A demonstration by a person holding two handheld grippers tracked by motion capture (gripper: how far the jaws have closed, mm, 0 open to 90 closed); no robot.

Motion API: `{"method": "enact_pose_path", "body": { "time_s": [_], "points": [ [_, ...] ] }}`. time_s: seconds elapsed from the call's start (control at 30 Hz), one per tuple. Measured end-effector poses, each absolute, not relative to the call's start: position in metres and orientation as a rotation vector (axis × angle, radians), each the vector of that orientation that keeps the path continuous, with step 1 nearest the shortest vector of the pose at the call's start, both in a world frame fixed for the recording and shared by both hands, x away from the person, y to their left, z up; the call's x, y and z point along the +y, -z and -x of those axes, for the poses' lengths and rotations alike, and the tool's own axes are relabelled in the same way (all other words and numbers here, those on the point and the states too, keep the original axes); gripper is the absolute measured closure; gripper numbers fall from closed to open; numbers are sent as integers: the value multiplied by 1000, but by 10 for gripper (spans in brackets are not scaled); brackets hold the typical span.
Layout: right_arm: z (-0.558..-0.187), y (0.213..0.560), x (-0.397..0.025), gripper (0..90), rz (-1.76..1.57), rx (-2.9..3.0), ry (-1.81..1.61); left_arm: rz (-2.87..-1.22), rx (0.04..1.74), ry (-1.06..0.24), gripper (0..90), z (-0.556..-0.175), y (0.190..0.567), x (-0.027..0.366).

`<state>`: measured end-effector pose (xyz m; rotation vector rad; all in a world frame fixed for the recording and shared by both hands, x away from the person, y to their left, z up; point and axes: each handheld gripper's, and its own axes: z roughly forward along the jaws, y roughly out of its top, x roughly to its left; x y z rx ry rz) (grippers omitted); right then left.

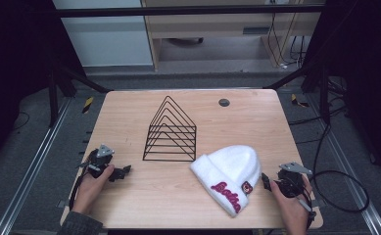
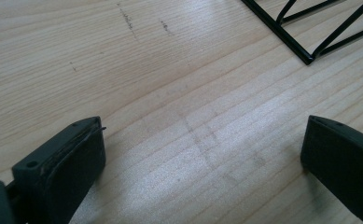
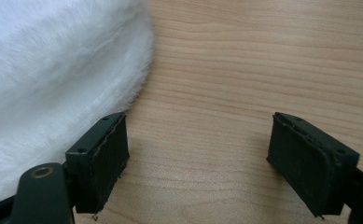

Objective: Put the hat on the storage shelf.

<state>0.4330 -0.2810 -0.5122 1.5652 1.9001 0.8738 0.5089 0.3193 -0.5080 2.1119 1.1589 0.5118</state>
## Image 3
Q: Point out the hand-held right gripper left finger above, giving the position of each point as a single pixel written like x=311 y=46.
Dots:
x=101 y=168

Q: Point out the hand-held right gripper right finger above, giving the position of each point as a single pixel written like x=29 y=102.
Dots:
x=306 y=161

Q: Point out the white fluffy fur rug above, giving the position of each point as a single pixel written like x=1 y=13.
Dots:
x=51 y=74

